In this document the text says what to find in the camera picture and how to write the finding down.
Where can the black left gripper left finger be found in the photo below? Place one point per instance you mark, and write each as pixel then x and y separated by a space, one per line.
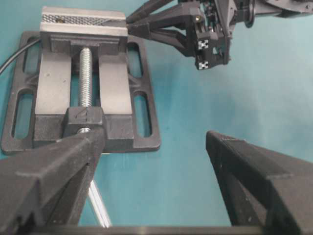
pixel 48 185

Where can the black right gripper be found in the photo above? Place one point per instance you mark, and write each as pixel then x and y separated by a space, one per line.
pixel 214 26

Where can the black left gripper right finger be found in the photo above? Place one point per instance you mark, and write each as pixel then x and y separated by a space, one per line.
pixel 262 187

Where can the black metal bench vise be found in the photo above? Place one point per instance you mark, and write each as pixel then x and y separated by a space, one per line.
pixel 80 71

